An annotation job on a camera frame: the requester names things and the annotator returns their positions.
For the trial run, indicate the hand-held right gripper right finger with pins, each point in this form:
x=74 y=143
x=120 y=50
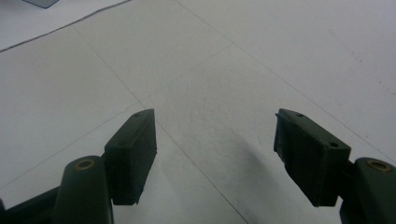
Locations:
x=311 y=155

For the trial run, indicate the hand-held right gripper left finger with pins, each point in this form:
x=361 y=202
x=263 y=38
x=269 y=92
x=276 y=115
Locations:
x=132 y=155

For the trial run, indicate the large white table cover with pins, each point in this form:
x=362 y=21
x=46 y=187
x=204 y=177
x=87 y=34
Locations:
x=218 y=77

